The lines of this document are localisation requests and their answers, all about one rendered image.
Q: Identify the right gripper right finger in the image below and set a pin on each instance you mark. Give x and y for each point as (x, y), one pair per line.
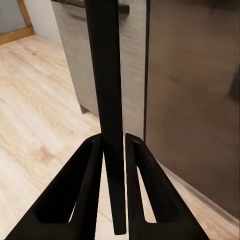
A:
(174, 219)

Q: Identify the door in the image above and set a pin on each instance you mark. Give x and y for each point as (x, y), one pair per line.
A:
(15, 22)

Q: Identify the dishwasher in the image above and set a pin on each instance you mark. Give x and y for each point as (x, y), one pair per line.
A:
(134, 31)

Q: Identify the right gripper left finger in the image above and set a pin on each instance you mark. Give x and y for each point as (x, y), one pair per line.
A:
(68, 207)

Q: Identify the poster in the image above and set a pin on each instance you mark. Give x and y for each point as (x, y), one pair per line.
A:
(103, 29)

